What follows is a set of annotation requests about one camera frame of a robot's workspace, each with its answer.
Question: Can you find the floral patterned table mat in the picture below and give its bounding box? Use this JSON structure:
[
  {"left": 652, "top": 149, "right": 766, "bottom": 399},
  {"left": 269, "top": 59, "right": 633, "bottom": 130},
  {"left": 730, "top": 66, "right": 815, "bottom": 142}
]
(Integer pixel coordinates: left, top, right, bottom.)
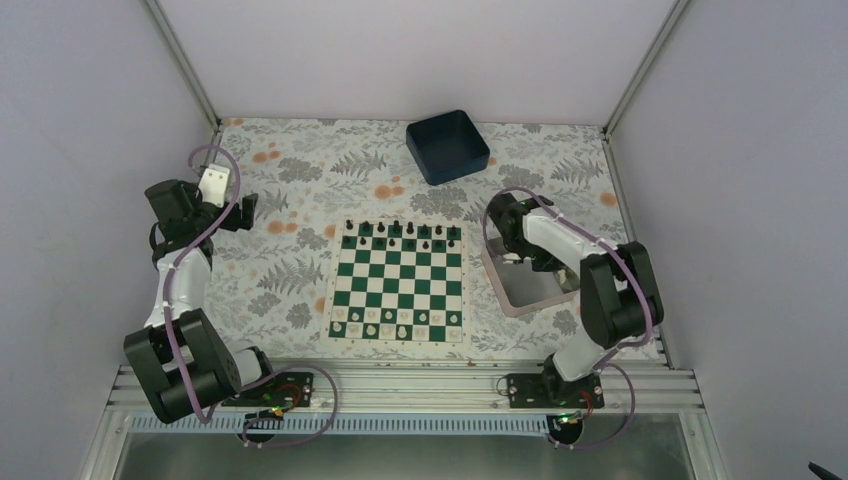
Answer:
[{"left": 205, "top": 118, "right": 626, "bottom": 360}]

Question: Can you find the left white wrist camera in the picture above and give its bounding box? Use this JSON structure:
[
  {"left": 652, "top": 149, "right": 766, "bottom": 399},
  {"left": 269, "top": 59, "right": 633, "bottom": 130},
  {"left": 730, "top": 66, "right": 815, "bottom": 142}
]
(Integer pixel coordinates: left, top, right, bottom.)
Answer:
[{"left": 198, "top": 164, "right": 231, "bottom": 208}]

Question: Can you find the metal tray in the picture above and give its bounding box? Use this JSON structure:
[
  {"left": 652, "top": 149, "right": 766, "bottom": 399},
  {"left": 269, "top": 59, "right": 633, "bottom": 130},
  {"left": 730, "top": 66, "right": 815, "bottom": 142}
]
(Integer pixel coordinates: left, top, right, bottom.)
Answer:
[{"left": 481, "top": 237, "right": 579, "bottom": 318}]

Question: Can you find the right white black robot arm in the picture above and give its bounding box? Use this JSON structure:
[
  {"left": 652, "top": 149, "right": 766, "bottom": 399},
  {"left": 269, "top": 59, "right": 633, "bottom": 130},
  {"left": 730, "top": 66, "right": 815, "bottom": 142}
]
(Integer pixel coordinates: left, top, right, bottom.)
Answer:
[{"left": 482, "top": 188, "right": 664, "bottom": 407}]

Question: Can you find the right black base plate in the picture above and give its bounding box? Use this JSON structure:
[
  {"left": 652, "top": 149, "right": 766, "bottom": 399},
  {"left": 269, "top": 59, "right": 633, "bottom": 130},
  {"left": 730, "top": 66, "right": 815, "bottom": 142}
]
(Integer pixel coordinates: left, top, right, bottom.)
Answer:
[{"left": 505, "top": 373, "right": 605, "bottom": 410}]

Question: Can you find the green white chess board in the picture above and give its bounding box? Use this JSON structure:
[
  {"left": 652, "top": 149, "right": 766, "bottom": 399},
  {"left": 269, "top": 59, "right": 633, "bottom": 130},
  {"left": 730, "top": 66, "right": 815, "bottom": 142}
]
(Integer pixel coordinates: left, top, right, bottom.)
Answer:
[{"left": 321, "top": 217, "right": 472, "bottom": 351}]

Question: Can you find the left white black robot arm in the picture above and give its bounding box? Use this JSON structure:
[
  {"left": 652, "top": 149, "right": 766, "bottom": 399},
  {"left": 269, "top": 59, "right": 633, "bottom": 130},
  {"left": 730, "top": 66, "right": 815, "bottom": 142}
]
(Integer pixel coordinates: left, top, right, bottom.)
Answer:
[{"left": 123, "top": 172, "right": 279, "bottom": 424}]

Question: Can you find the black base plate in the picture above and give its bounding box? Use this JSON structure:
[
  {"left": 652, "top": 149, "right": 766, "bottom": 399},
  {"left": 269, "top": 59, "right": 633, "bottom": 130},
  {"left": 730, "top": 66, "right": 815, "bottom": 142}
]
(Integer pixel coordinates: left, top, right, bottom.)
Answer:
[
  {"left": 505, "top": 373, "right": 605, "bottom": 410},
  {"left": 223, "top": 371, "right": 314, "bottom": 409}
]

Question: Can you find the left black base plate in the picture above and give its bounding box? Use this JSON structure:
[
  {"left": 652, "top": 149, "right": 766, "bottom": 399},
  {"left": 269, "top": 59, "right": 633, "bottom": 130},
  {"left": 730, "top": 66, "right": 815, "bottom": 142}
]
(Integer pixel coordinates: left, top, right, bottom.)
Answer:
[{"left": 223, "top": 371, "right": 314, "bottom": 409}]

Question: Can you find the dark blue square bin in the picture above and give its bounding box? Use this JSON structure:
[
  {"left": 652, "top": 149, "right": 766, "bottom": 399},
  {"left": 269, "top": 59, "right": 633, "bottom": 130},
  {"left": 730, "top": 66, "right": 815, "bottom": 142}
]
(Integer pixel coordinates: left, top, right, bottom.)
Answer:
[{"left": 405, "top": 110, "right": 491, "bottom": 186}]

